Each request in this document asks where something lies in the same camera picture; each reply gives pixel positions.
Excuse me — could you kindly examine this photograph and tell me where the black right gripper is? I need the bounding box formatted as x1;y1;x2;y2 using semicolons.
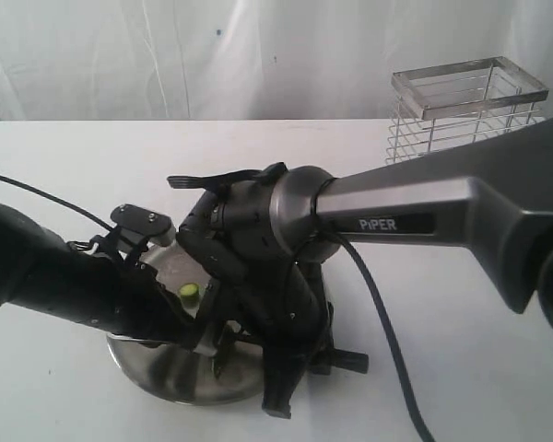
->
234;258;368;408

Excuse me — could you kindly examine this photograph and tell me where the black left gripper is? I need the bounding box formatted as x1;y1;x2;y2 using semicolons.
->
101;262;203;350

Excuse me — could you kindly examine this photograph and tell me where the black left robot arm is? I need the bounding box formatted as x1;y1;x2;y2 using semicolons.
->
0;204;195;346

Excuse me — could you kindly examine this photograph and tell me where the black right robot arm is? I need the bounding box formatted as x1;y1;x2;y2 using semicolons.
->
168;118;553;418

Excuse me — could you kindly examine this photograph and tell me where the round cut cucumber slice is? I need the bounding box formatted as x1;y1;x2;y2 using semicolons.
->
178;283;200;308

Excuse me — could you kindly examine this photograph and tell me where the round steel plate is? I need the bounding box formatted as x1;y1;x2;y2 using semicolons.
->
105;248;337;407

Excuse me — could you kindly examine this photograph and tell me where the white backdrop curtain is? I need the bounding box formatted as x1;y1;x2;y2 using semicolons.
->
0;1;553;121

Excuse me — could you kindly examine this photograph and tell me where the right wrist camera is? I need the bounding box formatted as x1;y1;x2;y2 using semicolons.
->
187;278;241;359

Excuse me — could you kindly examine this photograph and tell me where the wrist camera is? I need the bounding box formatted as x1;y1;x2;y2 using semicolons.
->
187;278;241;359
100;204;176;268

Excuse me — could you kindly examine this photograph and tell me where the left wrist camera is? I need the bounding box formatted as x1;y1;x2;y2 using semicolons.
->
100;204;176;268

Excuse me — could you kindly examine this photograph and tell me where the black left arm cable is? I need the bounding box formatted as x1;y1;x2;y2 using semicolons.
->
0;169;116;252

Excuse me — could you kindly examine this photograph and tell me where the wire metal basket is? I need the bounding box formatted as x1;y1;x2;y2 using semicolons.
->
385;56;549;164

